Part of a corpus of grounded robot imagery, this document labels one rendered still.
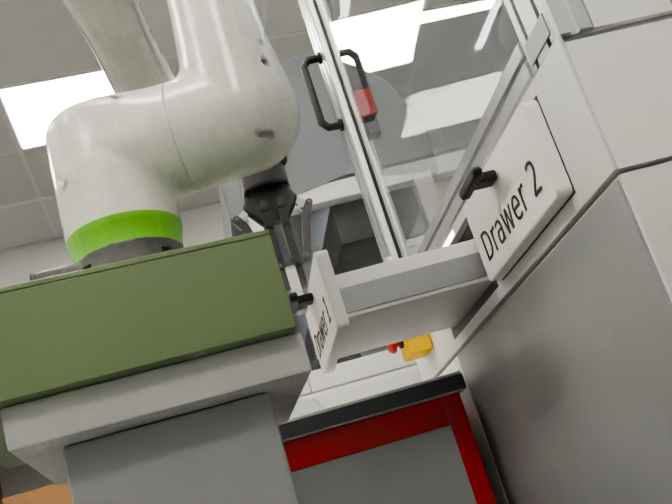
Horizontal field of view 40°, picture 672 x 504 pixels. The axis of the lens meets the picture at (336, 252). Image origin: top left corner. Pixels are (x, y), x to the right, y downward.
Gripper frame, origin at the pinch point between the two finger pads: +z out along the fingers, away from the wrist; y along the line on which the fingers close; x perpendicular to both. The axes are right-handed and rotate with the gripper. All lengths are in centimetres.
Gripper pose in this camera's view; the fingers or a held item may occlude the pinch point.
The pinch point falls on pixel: (295, 290)
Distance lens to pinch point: 137.4
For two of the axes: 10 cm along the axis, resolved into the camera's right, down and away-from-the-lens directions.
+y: -9.5, 2.5, -1.7
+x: 0.8, -3.3, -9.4
